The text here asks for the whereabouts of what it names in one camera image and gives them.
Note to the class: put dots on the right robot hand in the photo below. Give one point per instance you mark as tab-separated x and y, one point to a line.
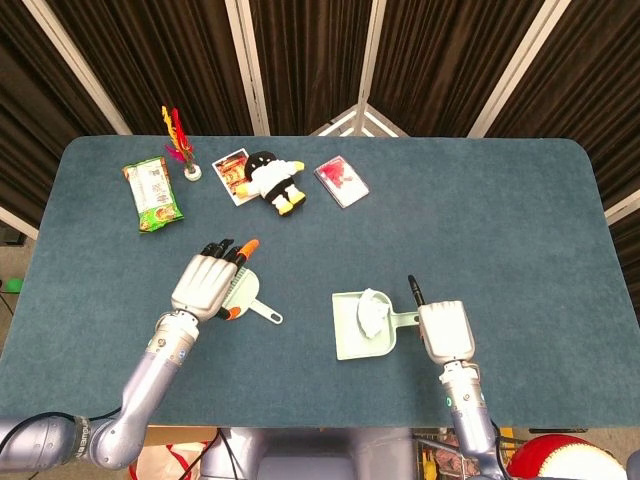
445	330

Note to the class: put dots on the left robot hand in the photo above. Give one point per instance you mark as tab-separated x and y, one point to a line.
202	285

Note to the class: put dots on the mint green hand broom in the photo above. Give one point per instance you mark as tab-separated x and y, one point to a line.
247	295

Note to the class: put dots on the white paper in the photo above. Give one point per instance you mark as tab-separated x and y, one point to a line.
372	312

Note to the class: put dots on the mint green plastic dustpan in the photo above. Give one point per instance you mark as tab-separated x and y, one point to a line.
347	330

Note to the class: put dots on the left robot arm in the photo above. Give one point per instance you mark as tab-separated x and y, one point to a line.
150	380

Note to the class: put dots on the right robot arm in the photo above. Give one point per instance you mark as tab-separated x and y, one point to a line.
467	405

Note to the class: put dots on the green snack bag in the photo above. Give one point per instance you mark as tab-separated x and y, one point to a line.
152	195

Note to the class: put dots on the colourful feather shuttlecock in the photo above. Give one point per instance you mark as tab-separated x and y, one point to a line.
192	173

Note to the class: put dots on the printed photo card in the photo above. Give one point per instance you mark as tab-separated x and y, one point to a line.
227	167

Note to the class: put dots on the black white plush penguin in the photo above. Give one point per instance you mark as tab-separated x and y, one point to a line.
265	177

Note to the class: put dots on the cardboard box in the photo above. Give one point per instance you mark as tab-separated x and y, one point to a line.
180	435

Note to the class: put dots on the red and white ball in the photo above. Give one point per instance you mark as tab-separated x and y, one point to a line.
560	450

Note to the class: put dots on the red white plastic bag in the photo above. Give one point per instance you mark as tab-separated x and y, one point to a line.
165	462

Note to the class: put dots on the grey robot torso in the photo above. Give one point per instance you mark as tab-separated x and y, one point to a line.
300	460

